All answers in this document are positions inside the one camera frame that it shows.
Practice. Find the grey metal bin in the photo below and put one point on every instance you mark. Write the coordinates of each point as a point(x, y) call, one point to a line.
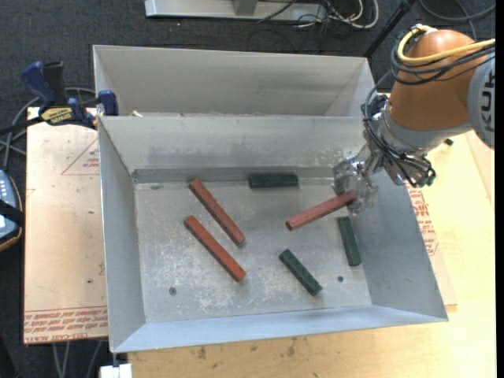
point(236, 290)

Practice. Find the dark green flat block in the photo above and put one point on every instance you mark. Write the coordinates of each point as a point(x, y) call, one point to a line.
point(349, 242)
point(300, 272)
point(273, 180)

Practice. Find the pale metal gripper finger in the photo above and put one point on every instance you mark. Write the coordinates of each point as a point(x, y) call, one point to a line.
point(346, 175)
point(364, 201)

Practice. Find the red-brown block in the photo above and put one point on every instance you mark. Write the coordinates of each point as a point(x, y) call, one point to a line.
point(319, 211)
point(216, 211)
point(214, 248)

